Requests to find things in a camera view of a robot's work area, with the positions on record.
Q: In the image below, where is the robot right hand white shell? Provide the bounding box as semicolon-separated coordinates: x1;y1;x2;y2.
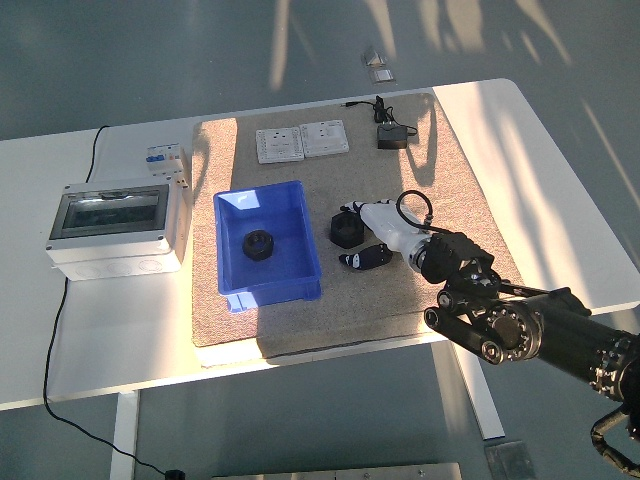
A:
338;198;432;271

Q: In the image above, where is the large black hex nut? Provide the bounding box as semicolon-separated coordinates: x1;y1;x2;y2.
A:
329;209;368;249

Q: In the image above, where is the blue plastic box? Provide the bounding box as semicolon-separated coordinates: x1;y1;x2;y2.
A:
213;180;324;314

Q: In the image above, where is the small dark hex nut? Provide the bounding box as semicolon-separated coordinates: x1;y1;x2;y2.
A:
241;229;276;261

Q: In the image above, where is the grey distribution box clear lid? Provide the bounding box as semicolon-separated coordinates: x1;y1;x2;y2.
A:
44;178;193;283

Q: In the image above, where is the grey-brown mat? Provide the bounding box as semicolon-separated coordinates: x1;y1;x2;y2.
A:
190;92;525;359

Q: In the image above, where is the black power adapter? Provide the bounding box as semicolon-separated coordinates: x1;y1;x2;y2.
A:
375;124;409;150

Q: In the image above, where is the white socket panel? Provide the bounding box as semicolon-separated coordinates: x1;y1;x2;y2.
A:
298;118;350;159
255;126;306;165

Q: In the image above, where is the white table leg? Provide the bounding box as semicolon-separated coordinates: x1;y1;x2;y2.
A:
449;339;506;441
109;390;141;480

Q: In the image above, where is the white circuit breaker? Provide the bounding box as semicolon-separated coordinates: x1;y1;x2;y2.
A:
144;141;192;190

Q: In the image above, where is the grey table foot plate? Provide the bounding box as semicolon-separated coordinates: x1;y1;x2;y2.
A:
483;439;537;480

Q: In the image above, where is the black adapter cord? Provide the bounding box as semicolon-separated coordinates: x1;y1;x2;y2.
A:
341;94;419;137

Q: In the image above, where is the grey metal base plate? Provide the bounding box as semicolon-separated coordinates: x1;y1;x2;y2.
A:
209;461;464;480

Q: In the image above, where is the long black power cable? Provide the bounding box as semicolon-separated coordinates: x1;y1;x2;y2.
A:
41;123;174;475

